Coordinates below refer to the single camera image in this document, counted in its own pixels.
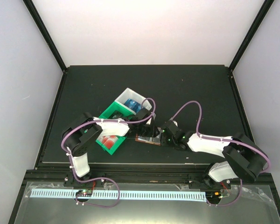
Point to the red white card stack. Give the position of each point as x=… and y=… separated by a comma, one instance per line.
x=109, y=141

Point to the blue VIP card front stack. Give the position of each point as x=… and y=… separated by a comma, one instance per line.
x=137, y=107

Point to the black aluminium frame rail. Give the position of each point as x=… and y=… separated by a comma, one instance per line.
x=125, y=174

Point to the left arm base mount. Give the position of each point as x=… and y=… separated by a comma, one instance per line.
x=70, y=181

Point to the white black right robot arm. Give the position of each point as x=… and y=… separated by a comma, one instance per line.
x=243, y=159

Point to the left controller circuit board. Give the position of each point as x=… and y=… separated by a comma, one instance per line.
x=84, y=193

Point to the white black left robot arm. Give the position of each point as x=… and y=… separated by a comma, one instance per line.
x=87, y=131

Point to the blue vip card stack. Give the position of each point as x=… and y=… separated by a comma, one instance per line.
x=137, y=107
x=129, y=103

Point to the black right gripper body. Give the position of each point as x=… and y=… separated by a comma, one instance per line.
x=164, y=142

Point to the controller circuit board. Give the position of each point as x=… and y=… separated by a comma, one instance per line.
x=84, y=193
x=216, y=194

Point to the right controller circuit board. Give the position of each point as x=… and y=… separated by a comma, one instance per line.
x=216, y=194

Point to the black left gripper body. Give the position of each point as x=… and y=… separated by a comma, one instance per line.
x=144, y=132

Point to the blue VIP card rear stack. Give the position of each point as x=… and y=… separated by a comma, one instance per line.
x=129, y=103

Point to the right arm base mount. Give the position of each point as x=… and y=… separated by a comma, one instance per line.
x=204, y=182

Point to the white slotted cable duct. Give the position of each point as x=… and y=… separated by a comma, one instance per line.
x=122, y=195

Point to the clear acrylic front panel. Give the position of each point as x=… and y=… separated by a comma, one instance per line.
x=245, y=205

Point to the white bin with blue cards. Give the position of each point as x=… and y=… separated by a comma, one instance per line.
x=129, y=93

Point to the green bin with black cards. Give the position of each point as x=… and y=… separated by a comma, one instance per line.
x=117, y=111

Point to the brown leather card holder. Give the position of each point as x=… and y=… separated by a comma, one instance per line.
x=150, y=140

